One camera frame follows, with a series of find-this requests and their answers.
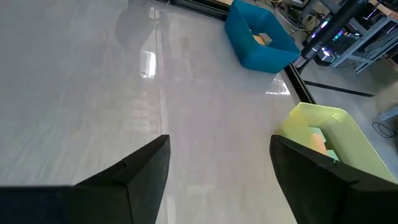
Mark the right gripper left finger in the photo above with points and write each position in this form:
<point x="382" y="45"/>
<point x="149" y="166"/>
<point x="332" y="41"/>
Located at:
<point x="133" y="193"/>

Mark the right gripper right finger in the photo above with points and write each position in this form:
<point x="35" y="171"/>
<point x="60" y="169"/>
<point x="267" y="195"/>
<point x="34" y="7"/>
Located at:
<point x="326" y="199"/>

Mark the mint green block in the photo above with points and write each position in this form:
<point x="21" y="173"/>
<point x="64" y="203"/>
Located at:
<point x="332" y="154"/>
<point x="315" y="131"/>

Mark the peach orange block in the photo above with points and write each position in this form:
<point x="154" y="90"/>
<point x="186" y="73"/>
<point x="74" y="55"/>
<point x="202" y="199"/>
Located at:
<point x="318" y="143"/>

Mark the small tan cube block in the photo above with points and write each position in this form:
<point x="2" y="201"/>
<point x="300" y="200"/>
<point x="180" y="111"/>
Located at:
<point x="266" y="38"/>

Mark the small orange cube block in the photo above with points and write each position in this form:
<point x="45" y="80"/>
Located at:
<point x="257" y="40"/>

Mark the yellow plastic bin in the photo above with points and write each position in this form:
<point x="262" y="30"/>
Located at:
<point x="360" y="146"/>

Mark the grey metal foot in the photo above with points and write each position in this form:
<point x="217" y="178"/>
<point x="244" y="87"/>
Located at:
<point x="390" y="113"/>

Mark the black floor strip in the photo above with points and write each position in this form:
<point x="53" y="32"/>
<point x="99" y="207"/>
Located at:
<point x="339" y="88"/>

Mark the blue plastic bin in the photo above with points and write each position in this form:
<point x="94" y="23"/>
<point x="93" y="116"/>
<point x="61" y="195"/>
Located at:
<point x="264" y="60"/>

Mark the computer with coloured lights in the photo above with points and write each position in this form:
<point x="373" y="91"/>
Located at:
<point x="339" y="46"/>

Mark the black mesh tower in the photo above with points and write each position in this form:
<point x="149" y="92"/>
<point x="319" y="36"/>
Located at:
<point x="332" y="28"/>

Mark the grey metal rack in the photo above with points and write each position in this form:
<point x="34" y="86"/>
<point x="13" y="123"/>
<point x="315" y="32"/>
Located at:
<point x="373" y="31"/>

